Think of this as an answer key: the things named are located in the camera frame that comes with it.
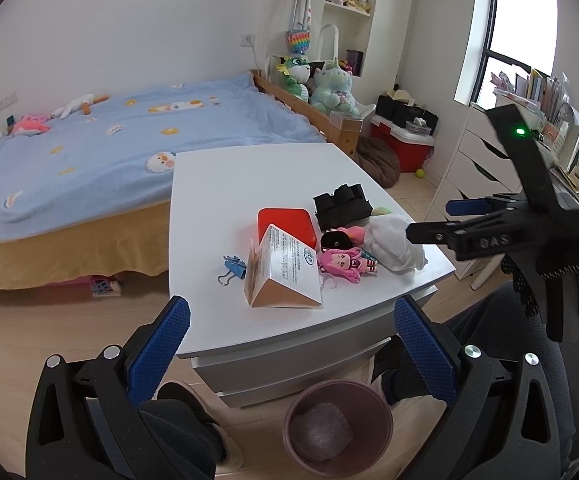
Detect white cloth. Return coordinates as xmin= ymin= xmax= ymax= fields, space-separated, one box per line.
xmin=363 ymin=214 xmax=427 ymax=273

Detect pink and black toy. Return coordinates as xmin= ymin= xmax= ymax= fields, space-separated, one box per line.
xmin=320 ymin=226 xmax=365 ymax=252

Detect black fabric organizer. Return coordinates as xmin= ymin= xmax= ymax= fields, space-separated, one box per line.
xmin=313 ymin=184 xmax=373 ymax=232

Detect pink hair doll figure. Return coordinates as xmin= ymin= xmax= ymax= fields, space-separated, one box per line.
xmin=318 ymin=247 xmax=377 ymax=284

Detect red plastic box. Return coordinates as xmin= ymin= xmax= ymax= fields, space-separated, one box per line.
xmin=257 ymin=207 xmax=318 ymax=249

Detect white cardboard carton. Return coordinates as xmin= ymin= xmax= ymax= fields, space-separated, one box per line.
xmin=244 ymin=224 xmax=322 ymax=309

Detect blue binder clip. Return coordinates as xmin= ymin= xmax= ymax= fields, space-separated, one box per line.
xmin=218 ymin=256 xmax=247 ymax=286

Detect mauve trash bin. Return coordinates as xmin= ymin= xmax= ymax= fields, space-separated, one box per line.
xmin=283 ymin=379 xmax=393 ymax=478

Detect right hand black glove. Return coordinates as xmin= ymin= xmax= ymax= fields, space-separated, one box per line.
xmin=501 ymin=242 xmax=579 ymax=342

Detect white drawer cabinet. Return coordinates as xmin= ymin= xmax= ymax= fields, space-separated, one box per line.
xmin=425 ymin=102 xmax=531 ymax=281

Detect red cooler box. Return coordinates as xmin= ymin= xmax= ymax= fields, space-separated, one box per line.
xmin=370 ymin=115 xmax=435 ymax=172

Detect brown bean bag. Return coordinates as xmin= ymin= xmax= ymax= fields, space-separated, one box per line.
xmin=352 ymin=136 xmax=401 ymax=188

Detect books on desk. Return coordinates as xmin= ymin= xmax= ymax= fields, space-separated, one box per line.
xmin=490 ymin=70 xmax=579 ymax=156

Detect black bag on cooler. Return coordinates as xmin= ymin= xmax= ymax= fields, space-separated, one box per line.
xmin=375 ymin=94 xmax=438 ymax=134

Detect white folding chair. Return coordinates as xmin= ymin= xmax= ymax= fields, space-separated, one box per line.
xmin=310 ymin=24 xmax=376 ymax=122

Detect white bedside table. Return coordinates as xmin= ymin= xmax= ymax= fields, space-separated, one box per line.
xmin=169 ymin=144 xmax=453 ymax=408

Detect light green unicorn plush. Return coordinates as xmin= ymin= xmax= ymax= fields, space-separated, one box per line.
xmin=309 ymin=60 xmax=359 ymax=117

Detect bed with blue blanket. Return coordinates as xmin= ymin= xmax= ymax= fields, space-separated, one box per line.
xmin=0 ymin=72 xmax=362 ymax=290

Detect green dragon plush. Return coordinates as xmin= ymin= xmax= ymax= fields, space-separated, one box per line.
xmin=276 ymin=55 xmax=311 ymax=102

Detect rainbow pop bag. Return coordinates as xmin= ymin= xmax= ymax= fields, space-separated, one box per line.
xmin=285 ymin=0 xmax=311 ymax=55

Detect pink plush on bed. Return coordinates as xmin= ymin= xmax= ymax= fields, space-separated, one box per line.
xmin=10 ymin=115 xmax=50 ymax=136

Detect white goose plush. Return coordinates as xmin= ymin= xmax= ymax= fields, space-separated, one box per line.
xmin=50 ymin=93 xmax=109 ymax=119

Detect white wall shelf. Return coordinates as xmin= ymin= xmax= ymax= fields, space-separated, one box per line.
xmin=268 ymin=0 xmax=412 ymax=79

